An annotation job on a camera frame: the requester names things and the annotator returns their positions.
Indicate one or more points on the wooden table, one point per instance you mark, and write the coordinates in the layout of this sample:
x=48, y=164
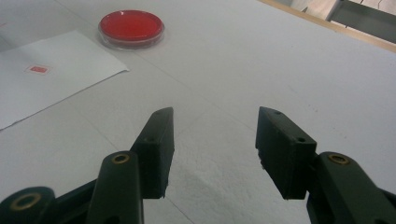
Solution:
x=342, y=31

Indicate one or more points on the round red ink pad dish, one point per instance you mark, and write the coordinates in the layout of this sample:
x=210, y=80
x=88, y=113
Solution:
x=131, y=26

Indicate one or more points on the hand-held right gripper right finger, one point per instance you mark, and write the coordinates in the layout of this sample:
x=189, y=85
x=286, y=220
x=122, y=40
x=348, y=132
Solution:
x=286, y=155

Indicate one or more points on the white paper sheet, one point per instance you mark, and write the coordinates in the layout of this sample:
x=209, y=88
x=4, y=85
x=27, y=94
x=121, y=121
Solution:
x=62, y=77

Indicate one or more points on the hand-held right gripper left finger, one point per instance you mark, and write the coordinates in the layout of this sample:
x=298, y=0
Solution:
x=155, y=155

